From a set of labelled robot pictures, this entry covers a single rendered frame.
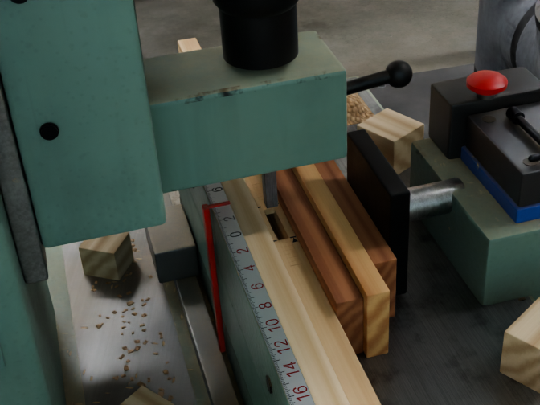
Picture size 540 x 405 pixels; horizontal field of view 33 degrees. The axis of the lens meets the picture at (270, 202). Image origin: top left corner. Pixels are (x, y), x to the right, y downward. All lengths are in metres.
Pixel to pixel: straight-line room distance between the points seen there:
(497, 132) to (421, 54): 2.39
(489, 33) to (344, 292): 0.81
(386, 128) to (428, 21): 2.50
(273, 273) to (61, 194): 0.15
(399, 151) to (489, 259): 0.18
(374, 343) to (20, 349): 0.23
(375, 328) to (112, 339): 0.28
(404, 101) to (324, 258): 0.92
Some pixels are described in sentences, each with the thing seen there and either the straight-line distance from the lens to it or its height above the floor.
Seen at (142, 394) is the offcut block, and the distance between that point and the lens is 0.71.
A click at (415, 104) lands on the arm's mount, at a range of 1.53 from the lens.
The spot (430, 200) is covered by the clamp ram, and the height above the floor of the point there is 0.96.
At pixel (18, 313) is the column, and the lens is 0.58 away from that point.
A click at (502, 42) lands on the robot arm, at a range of 1.34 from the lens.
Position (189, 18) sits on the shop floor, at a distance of 3.40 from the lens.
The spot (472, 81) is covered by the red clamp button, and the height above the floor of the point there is 1.02.
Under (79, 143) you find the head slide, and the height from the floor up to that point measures 1.07.
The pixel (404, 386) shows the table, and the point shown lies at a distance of 0.62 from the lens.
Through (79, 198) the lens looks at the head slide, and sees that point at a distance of 0.58.
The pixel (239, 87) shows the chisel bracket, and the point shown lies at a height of 1.07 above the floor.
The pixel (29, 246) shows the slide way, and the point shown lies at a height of 1.01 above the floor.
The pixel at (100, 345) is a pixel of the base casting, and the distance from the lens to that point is 0.82.
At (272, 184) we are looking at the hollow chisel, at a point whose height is 0.97.
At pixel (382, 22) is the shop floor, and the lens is 3.29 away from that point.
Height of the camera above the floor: 1.35
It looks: 35 degrees down
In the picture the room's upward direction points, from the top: 4 degrees counter-clockwise
